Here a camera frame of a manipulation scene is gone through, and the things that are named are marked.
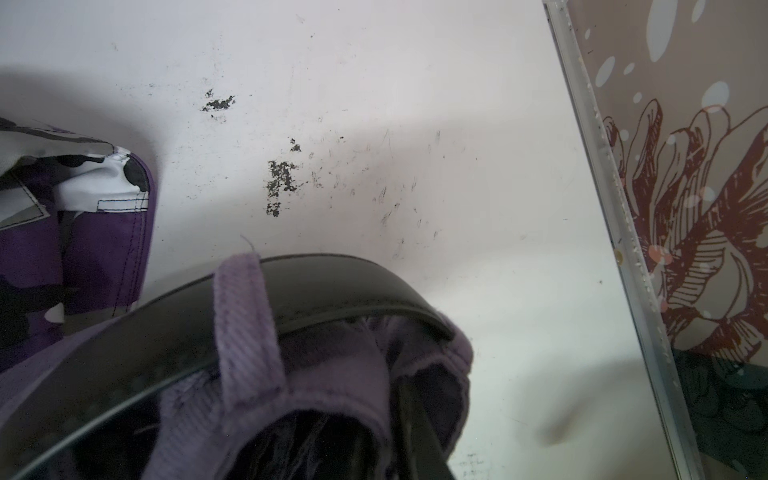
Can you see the plain purple garment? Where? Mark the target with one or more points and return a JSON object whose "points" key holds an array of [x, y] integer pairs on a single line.
{"points": [[374, 397]]}

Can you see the black belt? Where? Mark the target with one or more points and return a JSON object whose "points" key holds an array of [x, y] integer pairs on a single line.
{"points": [[75, 386]]}

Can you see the purple camouflage trousers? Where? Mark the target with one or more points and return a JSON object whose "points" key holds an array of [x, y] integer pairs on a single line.
{"points": [[77, 216]]}

